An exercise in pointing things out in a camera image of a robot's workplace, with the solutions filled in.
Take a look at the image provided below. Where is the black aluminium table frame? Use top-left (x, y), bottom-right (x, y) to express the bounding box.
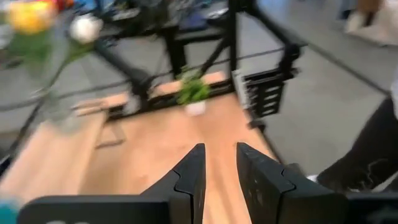
top-left (105, 0), bottom-right (304, 121)

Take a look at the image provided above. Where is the black slotted bracket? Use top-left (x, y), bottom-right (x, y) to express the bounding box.
top-left (241, 68), bottom-right (300, 131)

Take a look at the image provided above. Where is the small potted green plant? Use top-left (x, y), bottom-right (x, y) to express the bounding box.
top-left (174, 65), bottom-right (213, 118)

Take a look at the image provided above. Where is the teal glass vase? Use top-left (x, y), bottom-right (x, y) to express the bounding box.
top-left (0, 198), bottom-right (24, 224)

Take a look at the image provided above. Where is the clear glass vase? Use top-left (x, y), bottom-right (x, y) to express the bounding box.
top-left (37, 88), bottom-right (83, 133)

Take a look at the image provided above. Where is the yellow artificial tulip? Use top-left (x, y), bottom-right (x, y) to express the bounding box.
top-left (6, 0), bottom-right (59, 35)

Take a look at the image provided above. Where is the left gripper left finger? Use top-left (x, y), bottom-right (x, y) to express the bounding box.
top-left (141, 142), bottom-right (207, 224)

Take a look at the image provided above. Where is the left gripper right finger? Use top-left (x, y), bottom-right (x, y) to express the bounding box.
top-left (236, 142), bottom-right (348, 224)

